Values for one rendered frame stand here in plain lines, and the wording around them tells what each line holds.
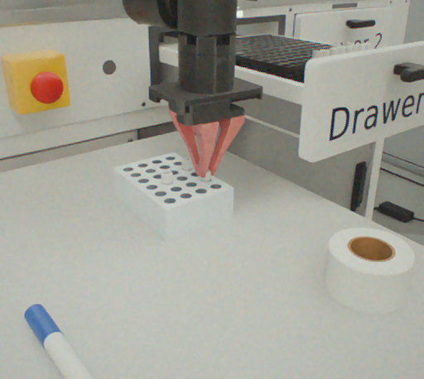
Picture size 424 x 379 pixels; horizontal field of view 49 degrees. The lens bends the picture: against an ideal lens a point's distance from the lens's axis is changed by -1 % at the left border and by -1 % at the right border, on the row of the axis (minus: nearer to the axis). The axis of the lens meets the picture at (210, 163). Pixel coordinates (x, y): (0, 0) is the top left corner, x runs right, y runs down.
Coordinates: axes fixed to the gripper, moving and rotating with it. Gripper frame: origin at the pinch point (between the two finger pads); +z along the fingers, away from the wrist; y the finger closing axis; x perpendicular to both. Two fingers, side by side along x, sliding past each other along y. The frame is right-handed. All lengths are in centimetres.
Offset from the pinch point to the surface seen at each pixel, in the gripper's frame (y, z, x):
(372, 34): -62, -6, -27
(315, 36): -43, -7, -27
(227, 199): -0.6, 2.5, 3.5
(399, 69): -22.0, -9.8, 7.0
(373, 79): -18.6, -8.9, 6.3
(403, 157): -190, 75, -92
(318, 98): -9.5, -8.0, 6.6
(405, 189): -168, 81, -74
